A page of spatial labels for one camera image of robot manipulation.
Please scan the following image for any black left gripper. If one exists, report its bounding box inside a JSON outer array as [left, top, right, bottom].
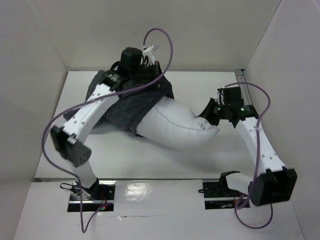
[[130, 60, 172, 90]]

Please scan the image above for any white pillow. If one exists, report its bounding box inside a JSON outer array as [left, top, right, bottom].
[[136, 96, 220, 151]]

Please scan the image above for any dark grey checked pillowcase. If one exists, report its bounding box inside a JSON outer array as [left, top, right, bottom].
[[95, 76, 174, 134]]

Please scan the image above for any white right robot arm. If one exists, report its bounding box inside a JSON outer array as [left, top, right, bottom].
[[200, 86, 298, 207]]

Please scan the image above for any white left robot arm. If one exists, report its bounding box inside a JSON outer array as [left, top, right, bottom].
[[50, 45, 163, 200]]

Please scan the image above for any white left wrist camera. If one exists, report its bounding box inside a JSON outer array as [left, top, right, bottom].
[[142, 44, 159, 66]]

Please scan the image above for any aluminium rail frame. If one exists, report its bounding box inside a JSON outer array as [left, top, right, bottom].
[[234, 69, 253, 105]]

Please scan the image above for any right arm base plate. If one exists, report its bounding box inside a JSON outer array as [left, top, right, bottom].
[[198, 171, 243, 210]]

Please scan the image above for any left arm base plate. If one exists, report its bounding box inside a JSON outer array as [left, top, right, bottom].
[[60, 180, 116, 213]]

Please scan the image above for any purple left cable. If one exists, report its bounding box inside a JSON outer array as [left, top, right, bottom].
[[41, 28, 175, 233]]

